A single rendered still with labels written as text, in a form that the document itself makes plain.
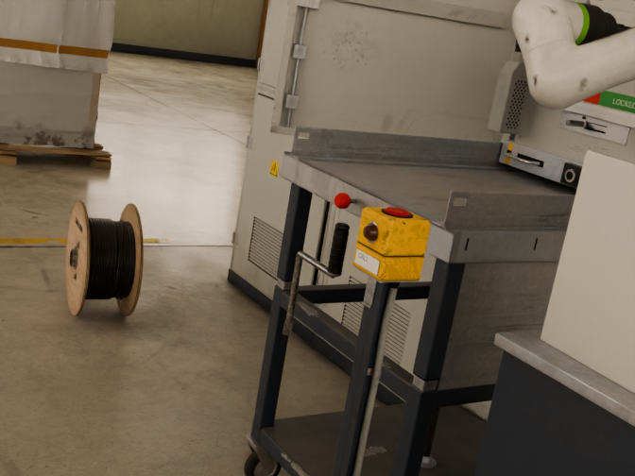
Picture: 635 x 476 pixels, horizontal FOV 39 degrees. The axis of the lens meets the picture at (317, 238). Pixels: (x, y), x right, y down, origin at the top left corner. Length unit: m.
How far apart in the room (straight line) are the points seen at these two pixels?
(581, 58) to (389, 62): 0.80
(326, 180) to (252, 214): 1.69
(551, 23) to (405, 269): 0.62
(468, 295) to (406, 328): 1.10
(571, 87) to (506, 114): 0.56
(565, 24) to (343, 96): 0.80
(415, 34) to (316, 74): 0.28
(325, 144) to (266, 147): 1.43
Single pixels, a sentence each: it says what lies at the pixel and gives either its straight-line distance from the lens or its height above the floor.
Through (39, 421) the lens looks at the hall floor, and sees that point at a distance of 2.56.
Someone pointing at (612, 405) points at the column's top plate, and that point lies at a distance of 1.29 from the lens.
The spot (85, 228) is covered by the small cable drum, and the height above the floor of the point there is 0.34.
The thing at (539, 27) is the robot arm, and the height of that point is 1.21.
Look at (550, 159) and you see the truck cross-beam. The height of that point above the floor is 0.91.
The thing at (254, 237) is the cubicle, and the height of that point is 0.25.
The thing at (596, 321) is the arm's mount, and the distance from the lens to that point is 1.37.
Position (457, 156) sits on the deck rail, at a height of 0.87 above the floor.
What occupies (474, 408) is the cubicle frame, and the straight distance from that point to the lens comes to 2.60.
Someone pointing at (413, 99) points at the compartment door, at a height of 0.98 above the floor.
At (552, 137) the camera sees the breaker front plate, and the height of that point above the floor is 0.96.
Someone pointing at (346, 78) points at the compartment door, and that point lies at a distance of 2.42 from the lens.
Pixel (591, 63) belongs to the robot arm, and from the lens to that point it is 1.74.
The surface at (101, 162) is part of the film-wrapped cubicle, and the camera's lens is 5.58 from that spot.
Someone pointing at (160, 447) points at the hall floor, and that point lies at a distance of 2.47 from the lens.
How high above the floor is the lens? 1.20
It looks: 15 degrees down
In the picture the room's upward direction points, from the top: 10 degrees clockwise
